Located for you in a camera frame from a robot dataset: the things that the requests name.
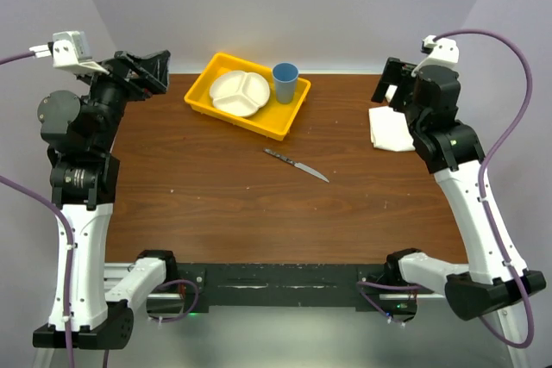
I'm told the yellow plastic tray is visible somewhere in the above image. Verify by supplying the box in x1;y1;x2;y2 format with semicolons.
184;53;311;141

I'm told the white divided plate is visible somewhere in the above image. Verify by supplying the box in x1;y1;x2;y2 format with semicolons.
210;71;271;118

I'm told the steel table knife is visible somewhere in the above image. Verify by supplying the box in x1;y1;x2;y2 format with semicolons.
263;148;329;183

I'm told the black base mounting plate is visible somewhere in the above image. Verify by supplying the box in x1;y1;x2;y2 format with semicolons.
129;262;435;321

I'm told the blue plastic cup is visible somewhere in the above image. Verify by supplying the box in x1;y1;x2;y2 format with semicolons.
272;62;298;104

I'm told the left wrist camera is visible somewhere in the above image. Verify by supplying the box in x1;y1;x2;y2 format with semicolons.
29;30;109;75

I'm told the white cloth napkin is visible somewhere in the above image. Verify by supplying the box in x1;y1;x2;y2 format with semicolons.
368;106;415;153

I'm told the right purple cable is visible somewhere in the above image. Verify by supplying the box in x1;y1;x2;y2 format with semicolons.
435;29;536;349

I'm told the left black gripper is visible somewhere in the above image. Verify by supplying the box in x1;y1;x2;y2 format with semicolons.
76;48;168;152

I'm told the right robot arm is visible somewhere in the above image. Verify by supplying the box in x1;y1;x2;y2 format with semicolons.
372;58;547;321

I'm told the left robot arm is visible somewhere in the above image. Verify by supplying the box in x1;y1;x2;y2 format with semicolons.
33;50;179;350

